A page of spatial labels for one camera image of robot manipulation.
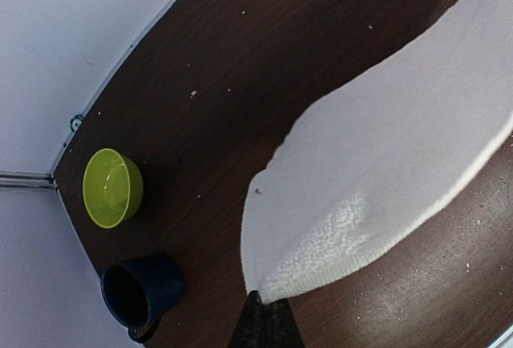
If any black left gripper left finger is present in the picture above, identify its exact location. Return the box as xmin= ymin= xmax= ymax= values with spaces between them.
xmin=228 ymin=291 xmax=265 ymax=348

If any aluminium front rail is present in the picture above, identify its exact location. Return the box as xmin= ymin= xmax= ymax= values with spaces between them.
xmin=489 ymin=325 xmax=513 ymax=348

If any green bowl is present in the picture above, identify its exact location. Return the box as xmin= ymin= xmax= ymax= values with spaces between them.
xmin=83 ymin=148 xmax=143 ymax=229

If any dark blue mug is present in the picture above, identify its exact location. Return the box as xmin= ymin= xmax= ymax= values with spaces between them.
xmin=101 ymin=254 xmax=186 ymax=344

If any white towel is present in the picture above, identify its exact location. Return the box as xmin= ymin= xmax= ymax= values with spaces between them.
xmin=240 ymin=0 xmax=512 ymax=303

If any left aluminium frame post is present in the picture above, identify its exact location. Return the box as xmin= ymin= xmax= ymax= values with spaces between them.
xmin=0 ymin=171 xmax=55 ymax=191

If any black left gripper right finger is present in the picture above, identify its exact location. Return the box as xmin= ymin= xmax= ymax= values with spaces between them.
xmin=264 ymin=299 xmax=305 ymax=348

